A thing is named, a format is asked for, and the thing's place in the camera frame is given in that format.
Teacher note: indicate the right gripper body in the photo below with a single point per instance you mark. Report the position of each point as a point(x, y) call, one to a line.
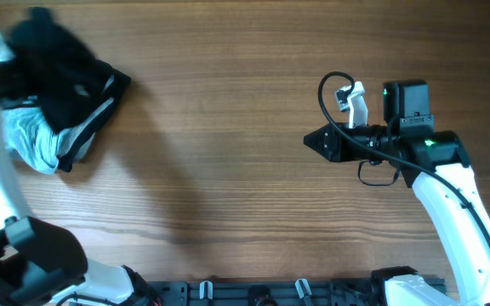
point(373, 138)

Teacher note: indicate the black t-shirt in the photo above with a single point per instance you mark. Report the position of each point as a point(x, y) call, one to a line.
point(57, 68)

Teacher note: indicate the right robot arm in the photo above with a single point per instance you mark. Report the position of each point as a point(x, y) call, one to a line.
point(433, 164)

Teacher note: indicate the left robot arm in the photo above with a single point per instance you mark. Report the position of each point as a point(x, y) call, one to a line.
point(42, 263)

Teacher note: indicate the black folded garment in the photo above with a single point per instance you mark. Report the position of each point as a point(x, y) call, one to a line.
point(115, 87)

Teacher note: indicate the grey folded garment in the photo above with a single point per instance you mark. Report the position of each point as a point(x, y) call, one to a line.
point(73, 142)

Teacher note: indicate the light blue folded garment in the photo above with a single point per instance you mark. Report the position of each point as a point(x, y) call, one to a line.
point(29, 138)

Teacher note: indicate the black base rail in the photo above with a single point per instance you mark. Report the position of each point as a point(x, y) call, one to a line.
point(337, 292)

